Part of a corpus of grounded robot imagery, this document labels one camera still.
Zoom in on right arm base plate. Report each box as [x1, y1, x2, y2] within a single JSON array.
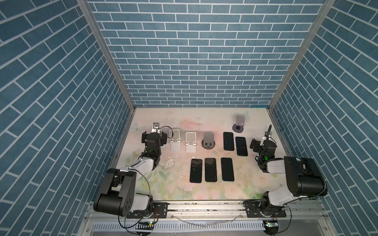
[[243, 200, 286, 218]]

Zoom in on black phone cracked screen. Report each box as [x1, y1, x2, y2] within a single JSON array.
[[223, 132, 235, 151]]

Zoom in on black phone teal edge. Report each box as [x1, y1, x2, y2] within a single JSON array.
[[235, 137, 248, 156]]

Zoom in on aluminium corner post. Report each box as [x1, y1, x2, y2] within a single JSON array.
[[268, 0, 336, 113], [77, 0, 135, 113]]

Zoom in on left controller board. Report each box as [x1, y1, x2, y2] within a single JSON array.
[[135, 222, 155, 236]]

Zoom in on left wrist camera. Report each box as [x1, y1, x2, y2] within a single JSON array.
[[151, 123, 160, 134]]

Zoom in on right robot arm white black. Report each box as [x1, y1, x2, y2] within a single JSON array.
[[250, 136, 328, 217]]

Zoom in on dark round phone stand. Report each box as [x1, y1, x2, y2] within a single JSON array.
[[202, 132, 215, 150]]

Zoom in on right aluminium corner post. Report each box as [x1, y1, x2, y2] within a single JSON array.
[[268, 0, 336, 113]]

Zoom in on controller board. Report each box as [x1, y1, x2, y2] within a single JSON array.
[[262, 220, 279, 236], [135, 222, 155, 236]]

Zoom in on white stand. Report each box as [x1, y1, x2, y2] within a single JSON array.
[[161, 125, 174, 139], [186, 132, 196, 153], [169, 129, 181, 151]]

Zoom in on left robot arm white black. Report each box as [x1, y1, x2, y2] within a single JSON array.
[[94, 129, 167, 217]]

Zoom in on white vented cable duct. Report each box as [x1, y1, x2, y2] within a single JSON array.
[[92, 221, 266, 233]]

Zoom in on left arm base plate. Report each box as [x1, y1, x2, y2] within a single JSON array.
[[126, 202, 169, 219]]

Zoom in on black phone pink edge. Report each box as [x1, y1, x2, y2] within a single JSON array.
[[190, 158, 203, 183]]

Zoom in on left aluminium corner post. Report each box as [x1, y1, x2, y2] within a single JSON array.
[[77, 0, 135, 113]]

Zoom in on right controller board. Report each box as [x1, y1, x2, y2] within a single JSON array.
[[262, 220, 279, 236]]

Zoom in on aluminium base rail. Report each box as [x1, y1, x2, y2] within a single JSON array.
[[78, 200, 337, 236]]

